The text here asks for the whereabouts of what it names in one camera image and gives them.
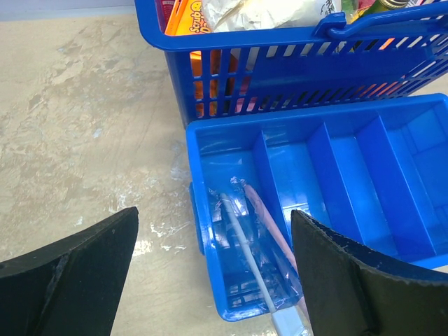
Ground white-blue wrapped toothbrush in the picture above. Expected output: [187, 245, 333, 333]
[209, 190, 313, 335]

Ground cream paper bag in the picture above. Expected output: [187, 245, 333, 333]
[202, 0, 342, 32]

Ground pink box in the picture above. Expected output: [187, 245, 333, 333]
[155, 0, 175, 31]

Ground pink wrapped toothbrush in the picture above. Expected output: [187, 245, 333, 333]
[220, 177, 309, 319]

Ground blue compartment organizer bin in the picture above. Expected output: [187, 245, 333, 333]
[186, 94, 447, 322]

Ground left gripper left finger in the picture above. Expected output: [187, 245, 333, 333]
[1, 206, 139, 335]

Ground green sponge package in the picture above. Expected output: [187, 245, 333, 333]
[341, 0, 375, 24]

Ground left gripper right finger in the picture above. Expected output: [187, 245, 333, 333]
[290, 210, 447, 335]

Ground green glass bottle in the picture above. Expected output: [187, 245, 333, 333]
[369, 0, 409, 13]

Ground blue plastic shopping basket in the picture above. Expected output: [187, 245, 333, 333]
[135, 1, 447, 125]

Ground orange scrub package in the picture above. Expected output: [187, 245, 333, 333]
[164, 0, 253, 118]

